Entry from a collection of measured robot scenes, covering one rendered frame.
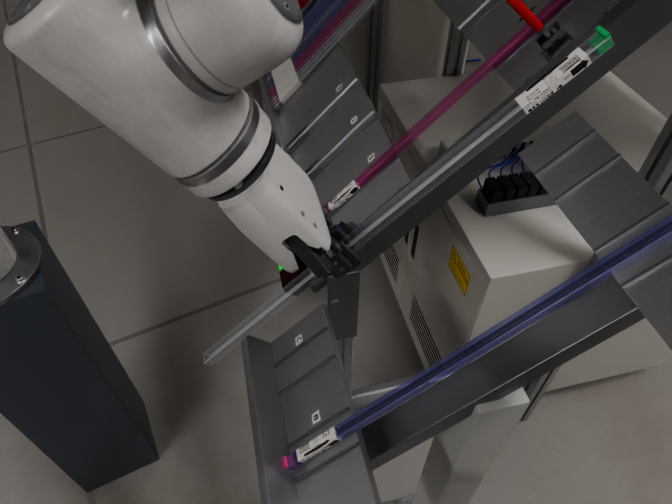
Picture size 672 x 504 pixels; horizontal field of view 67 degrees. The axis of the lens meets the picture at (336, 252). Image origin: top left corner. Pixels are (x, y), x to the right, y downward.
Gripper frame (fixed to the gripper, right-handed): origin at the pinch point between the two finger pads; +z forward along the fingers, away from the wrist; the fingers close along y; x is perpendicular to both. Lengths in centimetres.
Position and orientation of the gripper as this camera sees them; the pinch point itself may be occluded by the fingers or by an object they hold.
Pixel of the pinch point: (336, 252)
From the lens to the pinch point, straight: 51.1
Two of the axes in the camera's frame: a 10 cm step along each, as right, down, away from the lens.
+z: 5.2, 4.8, 7.1
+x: 8.2, -5.1, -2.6
